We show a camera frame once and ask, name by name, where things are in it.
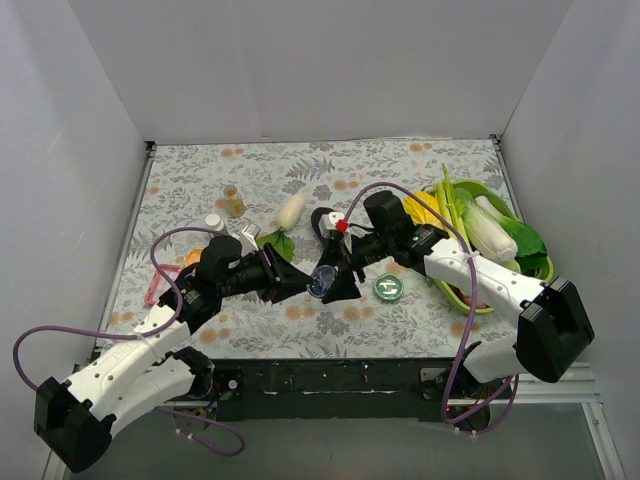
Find black front rail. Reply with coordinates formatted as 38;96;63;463
164;357;501;422

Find pink rectangular pill box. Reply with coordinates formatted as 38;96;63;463
144;264;182;307

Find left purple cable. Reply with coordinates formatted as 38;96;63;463
12;227;246;457

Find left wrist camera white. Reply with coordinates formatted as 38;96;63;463
239;224;261;256

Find napa cabbage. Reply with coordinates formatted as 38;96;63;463
461;198;518;263

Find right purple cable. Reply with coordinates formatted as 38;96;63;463
344;182;519;439

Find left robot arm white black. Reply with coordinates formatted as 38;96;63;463
34;236;312;473

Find white blue pill bottle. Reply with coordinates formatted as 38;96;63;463
204;213;227;234

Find amber pill bottle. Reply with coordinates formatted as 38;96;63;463
223;185;246;218

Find green round pill box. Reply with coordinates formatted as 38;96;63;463
373;273;404;302

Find green vegetable basket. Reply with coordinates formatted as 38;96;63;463
435;179;555;314

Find floral table mat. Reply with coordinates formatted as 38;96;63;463
101;139;513;359

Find green bok choy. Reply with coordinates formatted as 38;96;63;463
498;216;548;272

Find white radish with leaves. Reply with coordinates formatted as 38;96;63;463
257;193;307;262

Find blue round pill box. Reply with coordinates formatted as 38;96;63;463
307;265;337;299

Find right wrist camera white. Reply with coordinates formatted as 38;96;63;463
321;211;350;240

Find orange round pill box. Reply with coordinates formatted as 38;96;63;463
184;247;204;266

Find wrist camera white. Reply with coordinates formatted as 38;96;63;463
239;224;261;256
321;211;350;240

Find purple cable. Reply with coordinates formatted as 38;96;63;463
12;227;246;457
344;182;519;439

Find purple eggplant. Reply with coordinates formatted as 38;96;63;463
310;207;333;243

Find celery stalks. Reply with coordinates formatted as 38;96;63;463
435;165;471;248

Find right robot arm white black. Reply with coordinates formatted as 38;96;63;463
310;190;595;398

